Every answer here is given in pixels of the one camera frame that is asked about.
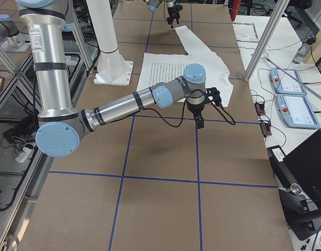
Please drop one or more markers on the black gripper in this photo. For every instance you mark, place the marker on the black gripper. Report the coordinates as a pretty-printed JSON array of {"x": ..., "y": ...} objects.
[
  {"x": 171, "y": 11},
  {"x": 196, "y": 109}
]

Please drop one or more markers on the white long sleeve printed shirt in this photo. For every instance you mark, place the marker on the white long sleeve printed shirt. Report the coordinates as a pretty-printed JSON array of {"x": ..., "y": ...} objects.
[{"x": 166, "y": 67}]

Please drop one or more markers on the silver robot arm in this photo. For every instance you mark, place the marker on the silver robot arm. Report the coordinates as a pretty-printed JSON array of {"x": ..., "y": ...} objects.
[
  {"x": 154, "y": 4},
  {"x": 61, "y": 126}
]

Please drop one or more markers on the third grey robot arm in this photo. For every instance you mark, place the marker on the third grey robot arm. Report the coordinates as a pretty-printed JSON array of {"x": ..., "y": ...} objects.
[{"x": 7, "y": 27}]

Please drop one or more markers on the orange electronics board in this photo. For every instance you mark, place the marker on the orange electronics board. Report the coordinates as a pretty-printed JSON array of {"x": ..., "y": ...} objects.
[{"x": 259, "y": 109}]

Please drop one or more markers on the clear plastic document sleeve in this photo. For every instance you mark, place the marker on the clear plastic document sleeve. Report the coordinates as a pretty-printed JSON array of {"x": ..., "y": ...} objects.
[{"x": 245, "y": 32}]

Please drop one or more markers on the upper blue teach pendant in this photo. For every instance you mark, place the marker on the upper blue teach pendant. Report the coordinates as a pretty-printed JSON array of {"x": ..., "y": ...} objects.
[{"x": 284, "y": 84}]

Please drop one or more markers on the blue teach pendant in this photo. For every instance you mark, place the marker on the blue teach pendant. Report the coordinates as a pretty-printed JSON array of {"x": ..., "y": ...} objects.
[
  {"x": 297, "y": 112},
  {"x": 284, "y": 84}
]

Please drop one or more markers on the lower blue teach pendant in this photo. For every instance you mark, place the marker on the lower blue teach pendant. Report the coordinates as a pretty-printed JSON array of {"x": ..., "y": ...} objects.
[{"x": 297, "y": 112}]

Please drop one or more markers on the black device with white label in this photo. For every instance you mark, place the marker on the black device with white label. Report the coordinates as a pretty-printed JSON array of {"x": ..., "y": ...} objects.
[{"x": 284, "y": 175}]

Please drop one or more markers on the black laptop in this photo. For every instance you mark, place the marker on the black laptop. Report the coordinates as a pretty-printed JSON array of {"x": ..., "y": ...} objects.
[{"x": 304, "y": 163}]

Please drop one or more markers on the metal reacher grabber stick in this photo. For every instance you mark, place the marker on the metal reacher grabber stick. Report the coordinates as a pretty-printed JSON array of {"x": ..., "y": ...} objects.
[{"x": 295, "y": 79}]

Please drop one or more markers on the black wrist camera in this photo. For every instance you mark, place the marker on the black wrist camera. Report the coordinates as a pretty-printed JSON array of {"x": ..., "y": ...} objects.
[{"x": 214, "y": 96}]

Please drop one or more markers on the white camera mast pedestal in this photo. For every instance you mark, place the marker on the white camera mast pedestal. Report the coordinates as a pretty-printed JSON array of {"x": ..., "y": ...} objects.
[{"x": 112, "y": 68}]

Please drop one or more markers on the aluminium frame post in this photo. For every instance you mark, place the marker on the aluminium frame post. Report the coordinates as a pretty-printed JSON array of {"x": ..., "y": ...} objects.
[{"x": 266, "y": 36}]

